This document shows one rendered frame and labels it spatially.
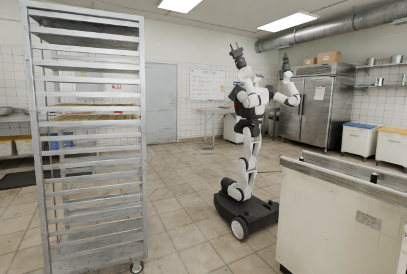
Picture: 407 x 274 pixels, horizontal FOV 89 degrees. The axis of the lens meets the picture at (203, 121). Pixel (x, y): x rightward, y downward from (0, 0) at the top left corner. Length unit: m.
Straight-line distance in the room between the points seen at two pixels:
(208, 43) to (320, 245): 5.18
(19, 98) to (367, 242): 5.29
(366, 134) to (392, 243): 3.97
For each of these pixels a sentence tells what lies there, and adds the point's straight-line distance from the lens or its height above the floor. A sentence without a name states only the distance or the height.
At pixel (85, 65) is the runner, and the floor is 1.50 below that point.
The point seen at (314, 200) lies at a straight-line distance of 1.57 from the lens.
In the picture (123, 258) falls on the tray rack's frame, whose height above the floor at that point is 0.15.
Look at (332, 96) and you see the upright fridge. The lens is 5.33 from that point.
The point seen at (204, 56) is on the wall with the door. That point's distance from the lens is 5.85.
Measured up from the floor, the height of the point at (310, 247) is 0.36.
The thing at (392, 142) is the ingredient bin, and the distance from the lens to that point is 5.16.
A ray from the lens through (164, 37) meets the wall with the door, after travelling 5.50.
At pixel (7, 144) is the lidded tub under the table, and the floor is 0.42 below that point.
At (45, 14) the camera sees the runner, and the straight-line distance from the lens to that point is 1.59.
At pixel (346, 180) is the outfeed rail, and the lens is 1.45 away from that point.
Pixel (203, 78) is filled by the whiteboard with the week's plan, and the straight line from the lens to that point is 5.76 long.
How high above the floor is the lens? 1.35
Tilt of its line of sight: 8 degrees down
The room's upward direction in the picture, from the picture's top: 1 degrees clockwise
